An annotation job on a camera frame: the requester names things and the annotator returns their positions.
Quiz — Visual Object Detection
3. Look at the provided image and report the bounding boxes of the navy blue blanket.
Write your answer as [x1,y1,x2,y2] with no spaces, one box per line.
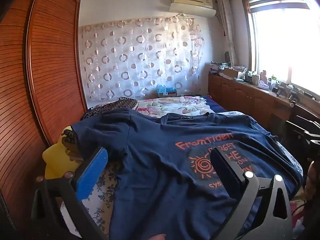
[202,95,228,113]

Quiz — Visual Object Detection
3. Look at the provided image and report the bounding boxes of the pink figure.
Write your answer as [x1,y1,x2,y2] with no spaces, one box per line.
[258,70,270,90]

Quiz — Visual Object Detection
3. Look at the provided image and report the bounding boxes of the yellow plush toy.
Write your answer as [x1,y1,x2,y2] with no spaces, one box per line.
[42,126,80,180]

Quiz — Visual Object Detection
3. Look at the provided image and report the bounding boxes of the wall air conditioner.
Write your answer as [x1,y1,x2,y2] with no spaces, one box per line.
[169,0,217,18]

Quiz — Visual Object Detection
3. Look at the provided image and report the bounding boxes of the white window curtain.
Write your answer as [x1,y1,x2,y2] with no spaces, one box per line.
[216,0,239,67]

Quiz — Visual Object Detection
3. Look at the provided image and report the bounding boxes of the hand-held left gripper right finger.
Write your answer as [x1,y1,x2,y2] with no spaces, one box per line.
[210,146,293,240]

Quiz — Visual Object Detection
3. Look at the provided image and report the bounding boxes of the blue floral sheet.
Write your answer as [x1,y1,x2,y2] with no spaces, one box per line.
[74,140,304,240]

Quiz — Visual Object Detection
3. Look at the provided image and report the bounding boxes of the navy blue t-shirt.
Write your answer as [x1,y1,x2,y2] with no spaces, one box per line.
[71,109,304,240]

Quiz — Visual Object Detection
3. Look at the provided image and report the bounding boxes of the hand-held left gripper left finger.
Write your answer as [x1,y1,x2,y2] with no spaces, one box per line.
[31,147,110,240]

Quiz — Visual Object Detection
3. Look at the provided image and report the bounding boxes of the mustard folded garment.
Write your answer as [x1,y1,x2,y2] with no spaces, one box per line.
[66,144,84,162]

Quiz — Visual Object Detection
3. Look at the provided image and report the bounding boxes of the blue plastic bag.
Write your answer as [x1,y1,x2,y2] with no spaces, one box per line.
[156,84,177,94]

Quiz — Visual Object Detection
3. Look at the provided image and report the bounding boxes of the wooden cabinet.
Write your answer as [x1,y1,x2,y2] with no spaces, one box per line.
[208,72,320,133]

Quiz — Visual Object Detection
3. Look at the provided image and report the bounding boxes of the open cardboard box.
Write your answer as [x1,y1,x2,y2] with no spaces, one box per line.
[223,66,247,80]

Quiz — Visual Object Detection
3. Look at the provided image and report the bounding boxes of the dark circle-patterned folded garment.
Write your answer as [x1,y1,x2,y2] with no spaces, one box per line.
[64,97,139,145]

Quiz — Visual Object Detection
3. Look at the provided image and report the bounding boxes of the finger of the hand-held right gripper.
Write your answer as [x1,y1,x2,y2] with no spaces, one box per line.
[286,120,313,140]

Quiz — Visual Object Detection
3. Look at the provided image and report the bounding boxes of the colourful floral quilt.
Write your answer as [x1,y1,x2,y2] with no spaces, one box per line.
[136,96,213,124]

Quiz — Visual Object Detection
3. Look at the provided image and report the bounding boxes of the stack of papers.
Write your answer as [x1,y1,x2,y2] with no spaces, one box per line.
[209,60,225,75]

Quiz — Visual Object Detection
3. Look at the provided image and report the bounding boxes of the wooden slatted wardrobe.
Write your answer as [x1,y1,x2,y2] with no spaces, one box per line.
[0,0,88,240]

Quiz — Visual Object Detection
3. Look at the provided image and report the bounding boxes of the sheer circle-patterned curtain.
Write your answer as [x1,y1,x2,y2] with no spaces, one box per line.
[79,16,204,100]

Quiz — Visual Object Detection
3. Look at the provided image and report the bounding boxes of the window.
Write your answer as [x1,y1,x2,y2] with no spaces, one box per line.
[240,0,320,95]

